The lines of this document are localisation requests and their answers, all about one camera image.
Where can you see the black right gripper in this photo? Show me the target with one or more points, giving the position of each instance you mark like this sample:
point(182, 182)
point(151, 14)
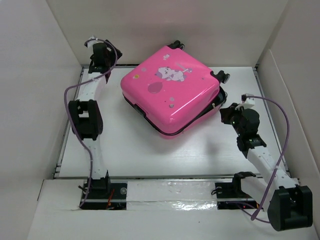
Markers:
point(226, 112)

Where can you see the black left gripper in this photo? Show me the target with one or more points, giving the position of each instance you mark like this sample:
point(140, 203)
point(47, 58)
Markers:
point(112, 54)

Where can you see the pink hard-shell suitcase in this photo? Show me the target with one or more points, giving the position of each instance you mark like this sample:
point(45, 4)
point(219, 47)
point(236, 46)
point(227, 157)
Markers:
point(173, 91)

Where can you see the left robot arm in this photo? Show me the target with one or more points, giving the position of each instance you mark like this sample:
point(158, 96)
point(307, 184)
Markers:
point(85, 116)

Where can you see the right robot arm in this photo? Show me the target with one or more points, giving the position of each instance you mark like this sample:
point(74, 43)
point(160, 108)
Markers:
point(288, 205)

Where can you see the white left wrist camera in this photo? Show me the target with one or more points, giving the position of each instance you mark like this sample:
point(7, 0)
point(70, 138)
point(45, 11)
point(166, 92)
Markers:
point(91, 41)

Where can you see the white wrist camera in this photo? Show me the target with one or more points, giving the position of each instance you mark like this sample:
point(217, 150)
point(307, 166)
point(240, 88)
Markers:
point(91, 41)
point(247, 102)

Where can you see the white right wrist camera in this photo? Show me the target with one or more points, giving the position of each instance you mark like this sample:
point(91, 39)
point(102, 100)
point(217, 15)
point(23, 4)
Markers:
point(247, 102)

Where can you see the white foam block rail cover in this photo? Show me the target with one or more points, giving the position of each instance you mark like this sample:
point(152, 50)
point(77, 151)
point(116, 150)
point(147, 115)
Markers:
point(171, 195)

